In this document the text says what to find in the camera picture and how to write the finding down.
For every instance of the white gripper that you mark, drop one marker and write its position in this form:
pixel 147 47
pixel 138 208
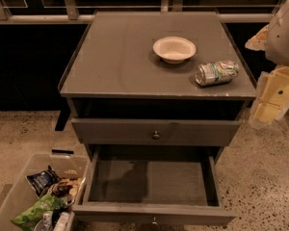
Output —
pixel 283 38

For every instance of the crushed 7up can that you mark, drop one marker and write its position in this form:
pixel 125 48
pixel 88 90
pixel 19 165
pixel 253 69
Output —
pixel 216 73

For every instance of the grey drawer cabinet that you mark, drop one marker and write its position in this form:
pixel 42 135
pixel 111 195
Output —
pixel 116 73

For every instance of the open grey middle drawer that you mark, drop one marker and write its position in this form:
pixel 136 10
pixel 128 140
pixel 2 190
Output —
pixel 153 184

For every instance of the closed grey top drawer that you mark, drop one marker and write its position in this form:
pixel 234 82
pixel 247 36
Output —
pixel 155 131

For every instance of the white paper bowl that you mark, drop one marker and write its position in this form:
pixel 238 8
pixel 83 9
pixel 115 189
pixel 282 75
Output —
pixel 174 50

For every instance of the brown snack bag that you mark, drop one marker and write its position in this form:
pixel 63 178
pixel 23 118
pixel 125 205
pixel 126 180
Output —
pixel 66 186

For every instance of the dark blue snack bag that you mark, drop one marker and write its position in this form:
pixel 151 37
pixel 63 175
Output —
pixel 40 182

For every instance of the white snack packet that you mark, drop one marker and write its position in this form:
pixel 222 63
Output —
pixel 62 222

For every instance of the clear plastic bottle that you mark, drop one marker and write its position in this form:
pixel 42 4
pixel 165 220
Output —
pixel 46 222

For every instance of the clear plastic storage bin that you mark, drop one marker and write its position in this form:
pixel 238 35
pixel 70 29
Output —
pixel 22 196

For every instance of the green snack bag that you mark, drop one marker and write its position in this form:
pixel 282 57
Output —
pixel 30 218

